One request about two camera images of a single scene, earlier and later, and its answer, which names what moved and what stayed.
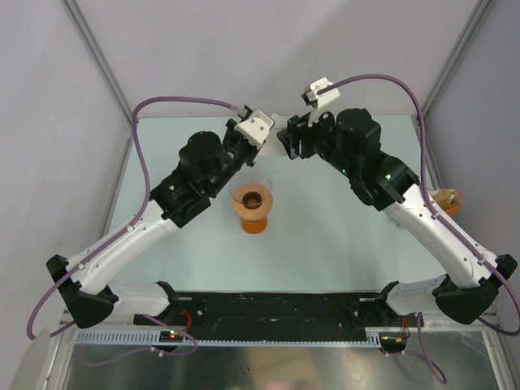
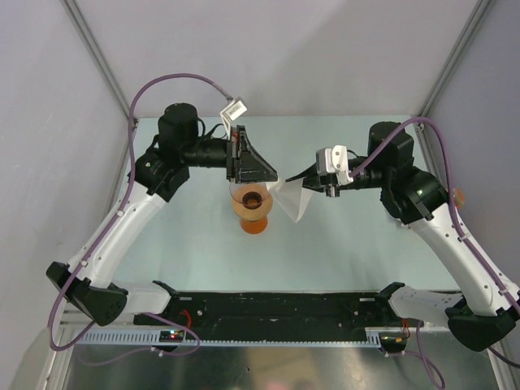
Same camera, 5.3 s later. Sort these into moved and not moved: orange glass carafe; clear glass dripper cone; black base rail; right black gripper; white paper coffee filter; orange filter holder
Moved: right black gripper; white paper coffee filter
Not moved: black base rail; clear glass dripper cone; orange filter holder; orange glass carafe
